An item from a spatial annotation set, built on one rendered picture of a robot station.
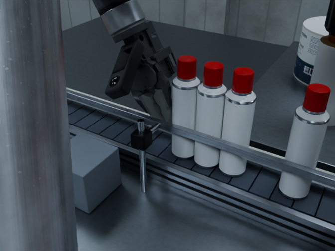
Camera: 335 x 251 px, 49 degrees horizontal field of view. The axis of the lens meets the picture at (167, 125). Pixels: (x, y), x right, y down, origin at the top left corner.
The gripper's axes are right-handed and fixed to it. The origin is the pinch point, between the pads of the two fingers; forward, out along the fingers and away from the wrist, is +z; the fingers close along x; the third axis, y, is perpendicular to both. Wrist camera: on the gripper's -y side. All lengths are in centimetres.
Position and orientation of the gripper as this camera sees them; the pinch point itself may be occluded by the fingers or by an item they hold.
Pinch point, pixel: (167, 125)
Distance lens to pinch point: 73.0
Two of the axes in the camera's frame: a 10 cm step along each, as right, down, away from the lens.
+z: 4.3, 8.7, 2.5
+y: 5.2, -4.6, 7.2
